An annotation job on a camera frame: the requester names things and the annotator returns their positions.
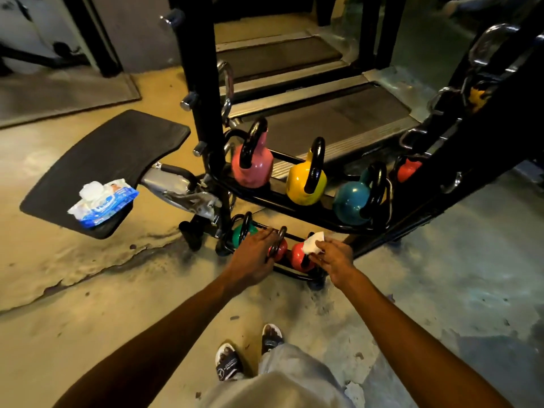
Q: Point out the person's left hand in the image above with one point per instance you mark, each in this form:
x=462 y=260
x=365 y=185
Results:
x=248 y=263

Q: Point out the person's right hand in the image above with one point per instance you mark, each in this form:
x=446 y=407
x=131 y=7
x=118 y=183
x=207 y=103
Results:
x=340 y=263

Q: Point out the person's right fingers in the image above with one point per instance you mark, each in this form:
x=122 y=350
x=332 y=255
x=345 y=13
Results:
x=331 y=250

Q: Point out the person's left fingers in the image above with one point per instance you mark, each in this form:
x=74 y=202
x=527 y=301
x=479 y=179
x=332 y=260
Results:
x=267 y=242

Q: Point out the small red kettlebell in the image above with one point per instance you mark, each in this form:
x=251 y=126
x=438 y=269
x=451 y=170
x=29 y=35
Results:
x=282 y=253
x=297 y=259

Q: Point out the white wet wipe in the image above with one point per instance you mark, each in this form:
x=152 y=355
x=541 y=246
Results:
x=312 y=242

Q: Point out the person's right forearm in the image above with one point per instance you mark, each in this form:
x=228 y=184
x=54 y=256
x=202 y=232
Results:
x=403 y=344

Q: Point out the person's left forearm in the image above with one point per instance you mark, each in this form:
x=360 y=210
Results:
x=161 y=348

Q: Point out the small green kettlebell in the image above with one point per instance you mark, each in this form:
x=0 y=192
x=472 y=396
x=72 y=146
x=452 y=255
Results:
x=238 y=238

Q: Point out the teal kettlebell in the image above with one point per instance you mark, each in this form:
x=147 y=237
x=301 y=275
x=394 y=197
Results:
x=350 y=203

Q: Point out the yellow kettlebell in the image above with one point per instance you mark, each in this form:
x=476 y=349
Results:
x=299 y=186
x=477 y=99

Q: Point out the pink kettlebell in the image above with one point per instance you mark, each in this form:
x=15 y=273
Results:
x=255 y=169

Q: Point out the person's right black shoe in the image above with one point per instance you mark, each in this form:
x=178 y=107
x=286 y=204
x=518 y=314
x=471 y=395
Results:
x=272 y=337

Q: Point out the person's black shoe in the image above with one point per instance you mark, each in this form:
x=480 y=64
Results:
x=272 y=337
x=228 y=363

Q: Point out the person's left black shoe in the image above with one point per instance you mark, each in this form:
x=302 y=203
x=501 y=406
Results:
x=228 y=363

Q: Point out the grey treadmill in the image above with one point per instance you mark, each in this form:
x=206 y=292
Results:
x=331 y=114
x=276 y=55

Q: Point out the person's grey shorts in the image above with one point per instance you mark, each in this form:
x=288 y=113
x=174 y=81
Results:
x=284 y=382

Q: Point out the black kettlebell rack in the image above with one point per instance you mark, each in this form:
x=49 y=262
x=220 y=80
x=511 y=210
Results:
x=204 y=101

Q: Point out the blue wet wipes packet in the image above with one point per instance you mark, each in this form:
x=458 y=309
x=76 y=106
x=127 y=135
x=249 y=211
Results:
x=102 y=203

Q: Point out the black bench pad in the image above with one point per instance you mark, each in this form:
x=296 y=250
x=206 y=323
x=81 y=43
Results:
x=110 y=152

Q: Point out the grey floor mat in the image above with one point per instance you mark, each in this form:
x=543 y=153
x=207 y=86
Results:
x=55 y=97

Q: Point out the silver bench frame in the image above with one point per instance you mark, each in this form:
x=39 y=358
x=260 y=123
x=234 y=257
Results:
x=174 y=189

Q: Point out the black machine frame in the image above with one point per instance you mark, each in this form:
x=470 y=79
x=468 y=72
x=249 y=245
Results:
x=38 y=59

